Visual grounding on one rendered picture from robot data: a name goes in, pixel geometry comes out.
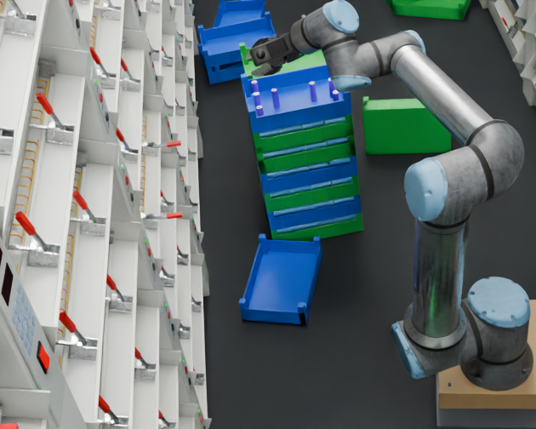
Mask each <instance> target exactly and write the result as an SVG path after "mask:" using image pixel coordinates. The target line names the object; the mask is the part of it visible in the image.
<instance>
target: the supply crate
mask: <svg viewBox="0 0 536 429"><path fill-rule="evenodd" d="M329 78H330V74H329V71H328V67H327V64H326V65H321V66H313V67H309V68H305V69H300V70H295V71H287V72H283V73H278V74H274V75H270V76H265V77H257V78H253V79H249V80H248V76H247V73H245V74H241V79H242V88H243V93H244V97H245V101H246V105H247V109H248V116H249V121H250V124H251V129H252V132H253V134H255V133H259V132H264V131H268V130H273V129H280V128H285V127H289V126H294V125H298V124H302V123H310V122H315V121H319V120H323V119H328V118H332V117H340V116H344V115H349V114H352V110H351V94H350V92H345V93H340V92H339V100H337V101H334V98H331V97H330V93H329V86H328V79H329ZM253 80H256V81H257V83H258V88H259V97H260V102H261V105H262V107H263V112H264V116H260V117H258V114H257V111H256V108H255V104H254V94H253V89H252V84H251V82H252V81H253ZM311 81H314V82H315V84H316V97H317V101H311V92H310V85H309V82H311ZM272 89H277V93H278V98H279V104H280V107H279V108H277V109H276V108H274V105H273V99H272V94H271V90H272Z"/></svg>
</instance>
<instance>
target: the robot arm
mask: <svg viewBox="0 0 536 429"><path fill-rule="evenodd" d="M301 17H302V19H301V20H298V21H296V22H295V23H294V24H293V25H292V27H291V30H290V31H289V32H287V33H284V34H282V35H279V36H278V37H272V38H271V37H264V38H261V39H259V40H258V41H257V42H256V43H255V44H254V45H253V46H252V48H251V49H250V50H249V51H248V54H247V56H246V59H245V60H246V61H248V60H253V62H254V65H255V66H261V65H262V67H260V68H257V70H254V71H252V72H251V75H253V76H256V77H260V76H270V75H273V74H276V73H278V72H279V71H280V70H281V68H282V65H283V64H286V61H287V63H289V62H292V61H294V60H297V59H298V58H300V57H302V56H304V55H305V54H313V53H315V52H316V51H317V50H319V49H322V53H323V56H324V59H325V61H326V64H327V67H328V71H329V74H330V77H331V78H330V79H331V81H332V82H333V84H334V88H335V89H336V91H338V92H340V93H345V92H351V91H355V90H358V89H363V88H366V87H367V86H369V85H370V84H371V82H372V81H371V80H373V79H375V78H378V77H383V76H386V75H389V74H391V73H392V74H393V75H394V76H395V77H397V78H398V79H399V80H400V81H401V82H402V83H403V84H404V85H405V86H406V87H407V88H408V89H409V90H410V91H411V92H412V94H413V95H414V96H415V97H416V98H417V99H418V100H419V101H420V102H421V103H422V104H423V105H424V106H425V107H426V109H427V110H428V111H429V112H430V113H431V114H432V115H433V116H434V117H435V118H436V119H437V120H438V121H439V122H440V123H441V125H442V126H443V127H444V128H445V129H446V130H447V131H448V132H449V133H450V134H451V135H452V136H453V137H454V138H455V139H456V141H458V143H460V145H462V148H459V149H457V150H454V151H451V152H446V153H443V154H441V155H438V156H435V157H428V158H425V159H423V160H421V161H420V162H418V163H415V164H413V165H411V166H410V167H409V168H408V170H407V172H406V174H405V178H404V191H405V192H406V199H407V203H408V207H409V209H410V211H411V212H412V214H413V216H414V217H415V218H416V221H415V245H414V270H413V303H412V304H411V305H410V306H409V307H408V309H407V310H406V313H405V315H404V320H402V321H397V322H396V323H394V324H392V325H391V334H392V338H393V340H394V343H395V345H396V349H397V351H398V354H399V356H400V358H401V360H402V363H403V365H404V367H405V368H406V370H407V372H408V373H409V374H410V376H411V377H412V378H414V379H419V378H423V377H429V376H430V375H433V374H436V373H439V372H442V371H443V370H446V369H451V368H453V367H455V366H458V365H460V368H461V369H462V372H463V373H464V375H465V376H466V378H467V379H468V380H469V381H471V382H472V383H473V384H475V385H476V386H479V387H481V388H483V389H486V390H490V391H507V390H510V389H513V388H516V387H518V386H520V385H521V384H522V383H524V382H525V381H526V380H527V378H528V377H529V375H530V374H531V372H532V369H533V352H532V349H531V347H530V345H529V344H528V343H527V336H528V326H529V318H530V314H531V310H530V303H529V299H528V296H527V293H526V292H525V290H524V289H523V288H522V287H521V286H520V285H518V284H517V283H514V282H513V281H511V280H510V279H507V278H503V277H488V278H486V279H485V278H483V279H481V280H479V281H477V282H476V283H474V284H473V286H472V287H471V288H470V291H469V294H468V298H465V299H463V300H461V294H462V286H463V278H464V269H465V255H466V246H467V238H468V231H469V222H470V215H471V211H472V205H475V204H478V203H481V202H485V201H487V200H490V199H493V198H496V197H497V196H499V195H501V194H502V193H504V192H505V191H506V190H507V189H508V188H510V187H511V186H512V185H513V183H514V182H515V180H516V178H517V177H518V175H519V174H520V172H521V169H522V165H523V161H524V146H523V143H522V138H521V136H520V135H519V134H518V133H517V131H516V130H515V129H514V128H513V127H512V126H511V125H510V124H509V123H507V122H506V121H503V120H498V119H495V120H493V119H492V118H491V117H490V116H489V115H488V114H487V113H486V112H485V111H484V110H483V109H482V108H481V107H480V106H479V105H478V104H477V103H476V102H475V101H474V100H473V99H472V98H471V97H470V96H469V95H468V94H467V93H466V92H465V91H463V90H462V89H461V88H460V87H459V86H458V85H457V84H456V83H455V82H454V81H453V80H452V79H451V78H450V77H449V76H448V75H446V74H445V73H444V72H443V71H442V70H441V69H440V68H439V67H438V66H437V65H436V64H435V63H434V62H433V61H432V60H431V59H430V58H428V57H427V56H426V52H425V46H424V43H423V41H422V39H421V38H420V37H419V34H418V33H417V32H415V31H400V32H398V33H397V34H395V35H391V36H388V37H384V38H381V39H378V40H375V41H372V42H370V43H364V44H362V45H359V44H358V41H357V40H356V34H355V31H356V30H357V28H358V26H359V17H358V14H357V12H356V10H355V9H354V8H353V7H352V6H351V5H350V4H349V3H348V2H346V1H344V0H334V1H332V2H331V3H326V4H325V5H324V6H323V7H321V8H319V9H318V10H316V11H314V12H312V13H311V14H308V15H307V16H305V15H304V14H303V15H302V16H301ZM299 54H301V55H299Z"/></svg>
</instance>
